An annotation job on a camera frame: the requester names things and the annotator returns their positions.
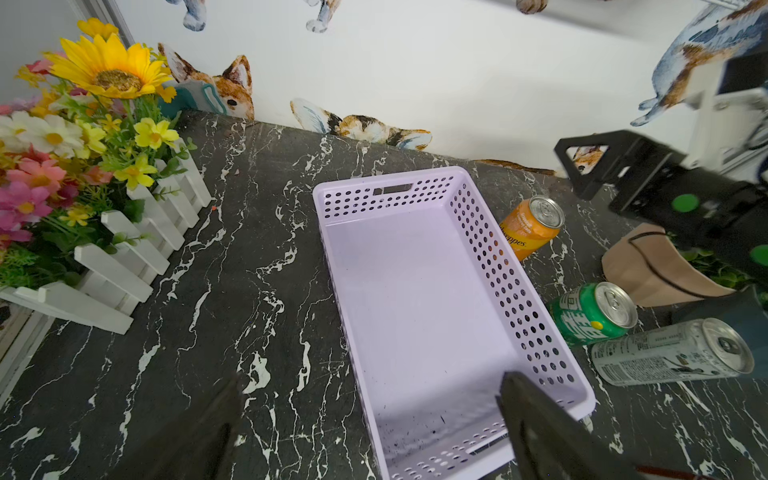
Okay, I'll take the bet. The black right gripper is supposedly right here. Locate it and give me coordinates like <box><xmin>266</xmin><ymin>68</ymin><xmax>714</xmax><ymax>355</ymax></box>
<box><xmin>554</xmin><ymin>130</ymin><xmax>767</xmax><ymax>276</ymax></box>

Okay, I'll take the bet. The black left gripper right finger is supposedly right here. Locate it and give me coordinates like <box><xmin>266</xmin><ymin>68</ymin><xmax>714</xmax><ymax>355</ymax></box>
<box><xmin>496</xmin><ymin>372</ymin><xmax>642</xmax><ymax>480</ymax></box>

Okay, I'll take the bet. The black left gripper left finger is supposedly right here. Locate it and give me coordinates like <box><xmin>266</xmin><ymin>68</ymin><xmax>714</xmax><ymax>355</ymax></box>
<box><xmin>106</xmin><ymin>374</ymin><xmax>244</xmax><ymax>479</ymax></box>

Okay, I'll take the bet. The orange soda can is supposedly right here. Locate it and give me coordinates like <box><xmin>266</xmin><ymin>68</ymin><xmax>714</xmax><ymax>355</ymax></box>
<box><xmin>500</xmin><ymin>196</ymin><xmax>565</xmax><ymax>261</ymax></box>

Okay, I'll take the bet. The green soda can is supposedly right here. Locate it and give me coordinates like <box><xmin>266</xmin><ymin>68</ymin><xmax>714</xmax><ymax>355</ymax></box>
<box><xmin>547</xmin><ymin>282</ymin><xmax>638</xmax><ymax>346</ymax></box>

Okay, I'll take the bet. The lilac perforated plastic basket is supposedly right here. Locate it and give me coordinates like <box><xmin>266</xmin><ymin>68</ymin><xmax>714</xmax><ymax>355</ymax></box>
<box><xmin>313</xmin><ymin>167</ymin><xmax>596</xmax><ymax>479</ymax></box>

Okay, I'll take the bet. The tall white energy can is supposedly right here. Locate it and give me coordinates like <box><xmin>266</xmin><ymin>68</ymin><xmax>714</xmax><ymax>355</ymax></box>
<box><xmin>590</xmin><ymin>318</ymin><xmax>755</xmax><ymax>386</ymax></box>

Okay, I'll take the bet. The peach plastic flower pot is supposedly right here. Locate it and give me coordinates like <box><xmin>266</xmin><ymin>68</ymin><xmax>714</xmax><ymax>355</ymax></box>
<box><xmin>601</xmin><ymin>223</ymin><xmax>734</xmax><ymax>307</ymax></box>

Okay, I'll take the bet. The green artificial succulent plant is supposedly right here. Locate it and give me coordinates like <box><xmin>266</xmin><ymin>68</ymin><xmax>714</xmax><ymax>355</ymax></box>
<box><xmin>678</xmin><ymin>248</ymin><xmax>757</xmax><ymax>290</ymax></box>

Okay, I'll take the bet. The blue-grey plastic flower pot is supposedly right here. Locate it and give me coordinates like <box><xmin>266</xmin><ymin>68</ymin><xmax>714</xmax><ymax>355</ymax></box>
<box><xmin>671</xmin><ymin>285</ymin><xmax>767</xmax><ymax>380</ymax></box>

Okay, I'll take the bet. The white picket fence planter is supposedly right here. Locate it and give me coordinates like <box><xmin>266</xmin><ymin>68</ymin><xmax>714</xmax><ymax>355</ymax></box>
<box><xmin>1</xmin><ymin>154</ymin><xmax>212</xmax><ymax>400</ymax></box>

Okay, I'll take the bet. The colourful artificial flower bouquet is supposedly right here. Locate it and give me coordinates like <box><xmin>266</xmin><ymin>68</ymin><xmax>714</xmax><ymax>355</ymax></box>
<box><xmin>1</xmin><ymin>18</ymin><xmax>194</xmax><ymax>289</ymax></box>

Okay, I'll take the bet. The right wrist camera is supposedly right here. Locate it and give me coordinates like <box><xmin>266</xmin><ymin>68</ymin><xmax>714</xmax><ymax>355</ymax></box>
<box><xmin>683</xmin><ymin>51</ymin><xmax>767</xmax><ymax>183</ymax></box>

